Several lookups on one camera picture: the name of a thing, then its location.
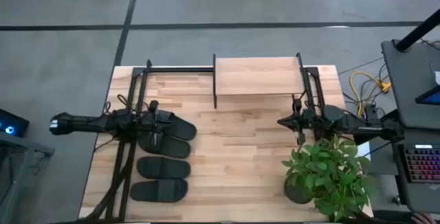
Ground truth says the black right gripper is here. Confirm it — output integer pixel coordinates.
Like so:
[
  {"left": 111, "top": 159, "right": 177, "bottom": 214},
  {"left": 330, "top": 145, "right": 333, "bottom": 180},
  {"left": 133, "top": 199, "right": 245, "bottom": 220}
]
[{"left": 277, "top": 95, "right": 326, "bottom": 146}]

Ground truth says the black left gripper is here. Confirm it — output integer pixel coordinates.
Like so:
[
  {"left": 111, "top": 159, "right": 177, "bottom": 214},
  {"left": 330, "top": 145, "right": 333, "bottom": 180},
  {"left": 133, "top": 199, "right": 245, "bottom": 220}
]
[{"left": 137, "top": 99, "right": 182, "bottom": 149}]

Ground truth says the black slide sandal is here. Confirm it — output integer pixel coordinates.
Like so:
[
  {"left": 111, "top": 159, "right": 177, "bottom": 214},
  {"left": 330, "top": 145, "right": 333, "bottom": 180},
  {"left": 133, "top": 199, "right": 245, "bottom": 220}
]
[
  {"left": 129, "top": 178, "right": 189, "bottom": 203},
  {"left": 156, "top": 109, "right": 198, "bottom": 141},
  {"left": 137, "top": 131, "right": 192, "bottom": 159},
  {"left": 136, "top": 155, "right": 192, "bottom": 180}
]

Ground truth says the wooden shelf with black legs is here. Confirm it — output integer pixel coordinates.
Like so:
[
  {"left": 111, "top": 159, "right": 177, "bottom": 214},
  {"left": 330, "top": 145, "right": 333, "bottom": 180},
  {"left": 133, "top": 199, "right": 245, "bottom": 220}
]
[{"left": 212, "top": 52, "right": 307, "bottom": 110}]

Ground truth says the green leafy plant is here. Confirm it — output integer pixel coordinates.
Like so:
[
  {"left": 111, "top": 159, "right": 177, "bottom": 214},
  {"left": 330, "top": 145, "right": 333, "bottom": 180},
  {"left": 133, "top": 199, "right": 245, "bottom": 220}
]
[{"left": 280, "top": 134, "right": 379, "bottom": 223}]

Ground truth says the dark round plant pot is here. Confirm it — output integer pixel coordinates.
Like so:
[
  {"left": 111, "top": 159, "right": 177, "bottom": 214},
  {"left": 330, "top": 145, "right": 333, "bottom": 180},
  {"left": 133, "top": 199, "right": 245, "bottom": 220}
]
[{"left": 283, "top": 175, "right": 314, "bottom": 205}]

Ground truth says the backlit keyboard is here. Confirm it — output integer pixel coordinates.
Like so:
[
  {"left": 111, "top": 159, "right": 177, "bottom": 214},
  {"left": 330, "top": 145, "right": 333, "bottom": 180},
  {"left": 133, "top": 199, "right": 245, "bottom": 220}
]
[{"left": 404, "top": 147, "right": 440, "bottom": 183}]

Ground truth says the tablet with blue screen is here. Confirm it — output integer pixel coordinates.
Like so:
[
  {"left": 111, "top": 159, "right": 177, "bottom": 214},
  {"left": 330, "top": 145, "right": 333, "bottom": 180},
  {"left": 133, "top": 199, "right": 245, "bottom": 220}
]
[{"left": 415, "top": 85, "right": 440, "bottom": 107}]

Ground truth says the dark grey keyboard desk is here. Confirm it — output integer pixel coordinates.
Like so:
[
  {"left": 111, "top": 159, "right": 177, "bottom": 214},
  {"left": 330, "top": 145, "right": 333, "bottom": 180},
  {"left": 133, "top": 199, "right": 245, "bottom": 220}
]
[{"left": 391, "top": 129, "right": 440, "bottom": 214}]

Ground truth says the black computer with blue light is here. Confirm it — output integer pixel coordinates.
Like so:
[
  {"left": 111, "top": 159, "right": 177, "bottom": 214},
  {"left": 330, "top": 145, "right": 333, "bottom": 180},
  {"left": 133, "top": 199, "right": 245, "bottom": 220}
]
[{"left": 0, "top": 109, "right": 30, "bottom": 138}]

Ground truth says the black pole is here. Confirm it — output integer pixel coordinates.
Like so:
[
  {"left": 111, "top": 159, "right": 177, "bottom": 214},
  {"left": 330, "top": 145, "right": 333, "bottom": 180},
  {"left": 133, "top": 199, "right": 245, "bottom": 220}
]
[{"left": 395, "top": 9, "right": 440, "bottom": 52}]

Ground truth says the grey metal cart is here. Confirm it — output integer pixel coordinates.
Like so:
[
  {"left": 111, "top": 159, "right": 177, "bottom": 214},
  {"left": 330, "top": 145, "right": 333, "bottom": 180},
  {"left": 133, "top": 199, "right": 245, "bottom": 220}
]
[{"left": 0, "top": 131, "right": 56, "bottom": 224}]

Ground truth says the person's hand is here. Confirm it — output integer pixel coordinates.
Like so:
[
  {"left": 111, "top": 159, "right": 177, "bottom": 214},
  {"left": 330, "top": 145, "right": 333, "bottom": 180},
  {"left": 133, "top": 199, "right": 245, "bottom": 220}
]
[{"left": 410, "top": 212, "right": 438, "bottom": 224}]

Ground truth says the black aluminium frame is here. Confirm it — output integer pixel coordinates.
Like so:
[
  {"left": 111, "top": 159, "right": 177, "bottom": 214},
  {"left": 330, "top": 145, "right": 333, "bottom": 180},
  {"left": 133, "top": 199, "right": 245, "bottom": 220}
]
[
  {"left": 304, "top": 65, "right": 327, "bottom": 115},
  {"left": 78, "top": 58, "right": 215, "bottom": 223}
]

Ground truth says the yellow cable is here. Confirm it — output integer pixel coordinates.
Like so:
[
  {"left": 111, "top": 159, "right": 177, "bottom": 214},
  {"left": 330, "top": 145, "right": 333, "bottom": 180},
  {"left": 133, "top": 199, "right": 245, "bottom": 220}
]
[{"left": 349, "top": 71, "right": 392, "bottom": 118}]

